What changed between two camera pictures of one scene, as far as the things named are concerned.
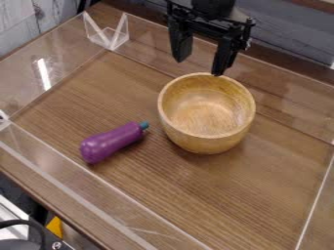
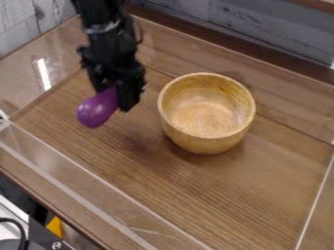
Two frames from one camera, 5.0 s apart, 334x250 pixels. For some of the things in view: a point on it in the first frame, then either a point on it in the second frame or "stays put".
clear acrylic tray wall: (78, 200) stays put
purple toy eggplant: (101, 144) → (94, 110)
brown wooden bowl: (208, 111) stays put
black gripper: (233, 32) → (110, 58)
